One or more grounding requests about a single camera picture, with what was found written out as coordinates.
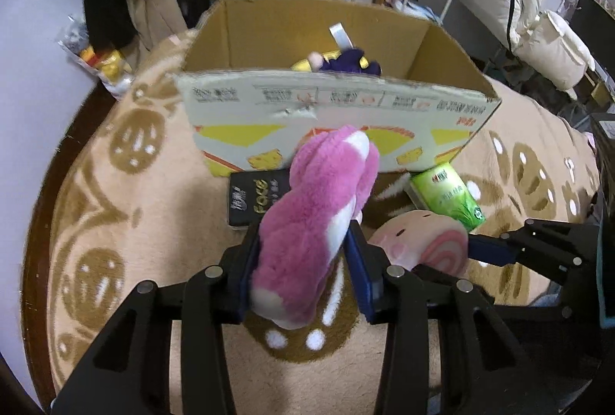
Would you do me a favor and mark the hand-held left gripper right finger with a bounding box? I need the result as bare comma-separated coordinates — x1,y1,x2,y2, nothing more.
346,220,553,415

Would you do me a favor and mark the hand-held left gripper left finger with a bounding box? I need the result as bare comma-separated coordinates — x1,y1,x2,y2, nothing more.
50,220,263,415

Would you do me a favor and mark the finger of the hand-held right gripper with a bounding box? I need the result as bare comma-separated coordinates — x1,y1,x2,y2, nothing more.
468,218,597,286

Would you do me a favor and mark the pink swiss roll plush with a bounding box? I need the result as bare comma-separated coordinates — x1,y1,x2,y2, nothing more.
370,209,469,278

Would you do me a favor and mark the magenta plush toy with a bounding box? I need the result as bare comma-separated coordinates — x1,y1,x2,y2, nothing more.
250,125,381,329

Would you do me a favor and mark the purple-haired plush doll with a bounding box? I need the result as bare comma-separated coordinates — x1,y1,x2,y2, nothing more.
310,23,382,77

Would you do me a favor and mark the yellow plush toy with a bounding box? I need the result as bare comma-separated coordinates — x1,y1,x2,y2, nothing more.
291,52,347,73

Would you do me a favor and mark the cardboard box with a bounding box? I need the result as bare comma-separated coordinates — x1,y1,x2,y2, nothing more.
175,0,501,178

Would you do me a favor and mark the green tissue pack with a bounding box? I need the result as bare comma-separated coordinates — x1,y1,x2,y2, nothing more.
408,162,486,233

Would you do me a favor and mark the black pack with yellow print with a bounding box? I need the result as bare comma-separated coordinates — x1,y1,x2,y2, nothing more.
227,170,294,228

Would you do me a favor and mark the black cabinet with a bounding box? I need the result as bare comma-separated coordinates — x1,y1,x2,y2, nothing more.
574,0,615,118

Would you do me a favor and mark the bag of snacks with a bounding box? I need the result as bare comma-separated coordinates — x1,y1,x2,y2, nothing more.
58,18,135,102

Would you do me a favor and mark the dark wooden bed frame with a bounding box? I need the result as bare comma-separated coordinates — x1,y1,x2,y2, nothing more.
19,78,116,401

